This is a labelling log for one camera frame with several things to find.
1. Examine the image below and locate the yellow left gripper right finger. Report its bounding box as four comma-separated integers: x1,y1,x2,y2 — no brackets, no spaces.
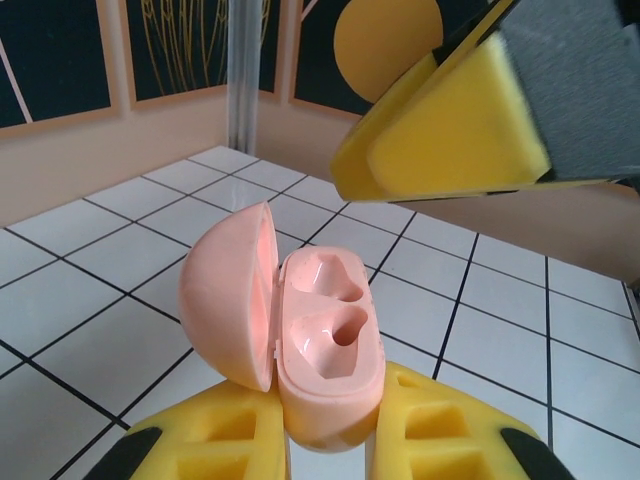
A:
367,362,576,480

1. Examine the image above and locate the orange oval wall panel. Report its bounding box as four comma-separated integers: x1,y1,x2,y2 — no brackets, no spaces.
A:
292,0,504,119

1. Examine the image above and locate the single pink flower wall panel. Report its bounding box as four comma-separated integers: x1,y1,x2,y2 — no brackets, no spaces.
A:
0,0,114,126

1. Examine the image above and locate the aluminium corner post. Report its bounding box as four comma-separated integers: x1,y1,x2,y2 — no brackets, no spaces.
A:
225,0,274,154

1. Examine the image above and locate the earbud charging case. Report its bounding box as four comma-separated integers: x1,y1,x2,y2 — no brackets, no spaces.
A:
178,201,387,454

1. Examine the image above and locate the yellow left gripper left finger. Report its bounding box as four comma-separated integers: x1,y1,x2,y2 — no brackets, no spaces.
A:
84,380,292,480

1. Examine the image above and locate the pale disc gold lines panel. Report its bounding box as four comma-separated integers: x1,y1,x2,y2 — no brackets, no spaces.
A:
128,0,230,101

